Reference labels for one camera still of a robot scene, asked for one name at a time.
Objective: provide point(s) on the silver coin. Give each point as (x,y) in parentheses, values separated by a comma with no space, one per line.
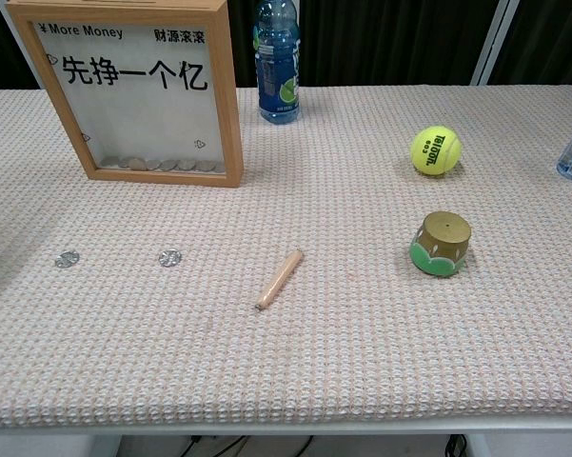
(170,257)
(109,162)
(67,259)

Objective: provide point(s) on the wooden frame money box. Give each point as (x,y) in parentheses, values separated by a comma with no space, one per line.
(229,95)

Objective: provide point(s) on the dark curtain panel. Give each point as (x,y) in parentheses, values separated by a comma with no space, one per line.
(552,38)
(385,38)

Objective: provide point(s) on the gold green upturned cup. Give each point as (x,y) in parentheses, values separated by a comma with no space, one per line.
(445,238)

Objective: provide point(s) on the blue drink bottle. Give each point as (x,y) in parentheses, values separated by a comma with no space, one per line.
(276,62)

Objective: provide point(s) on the pink woven tablecloth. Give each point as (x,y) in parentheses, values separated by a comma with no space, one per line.
(314,343)

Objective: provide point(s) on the white screen frame pole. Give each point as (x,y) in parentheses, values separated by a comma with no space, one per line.
(495,43)
(26,62)

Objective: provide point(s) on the short wooden pencil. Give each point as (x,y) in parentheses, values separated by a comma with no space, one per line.
(280,280)

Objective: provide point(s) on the yellow tennis ball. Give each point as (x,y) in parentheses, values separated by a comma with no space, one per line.
(436,150)

